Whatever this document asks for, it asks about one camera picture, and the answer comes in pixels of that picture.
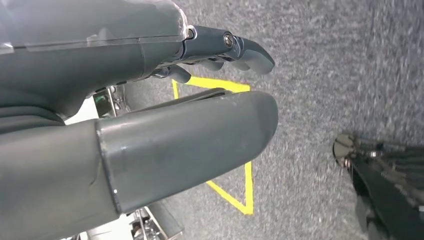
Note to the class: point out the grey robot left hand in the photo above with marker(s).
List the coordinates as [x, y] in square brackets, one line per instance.
[82, 59]

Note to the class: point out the robot left arm ribbed sleeve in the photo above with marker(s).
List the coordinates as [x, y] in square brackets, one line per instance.
[26, 121]

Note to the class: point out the yellow floor tape square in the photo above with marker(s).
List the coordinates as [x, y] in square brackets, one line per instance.
[249, 198]

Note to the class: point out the black robot left leg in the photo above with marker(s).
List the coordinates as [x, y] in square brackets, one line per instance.
[391, 212]

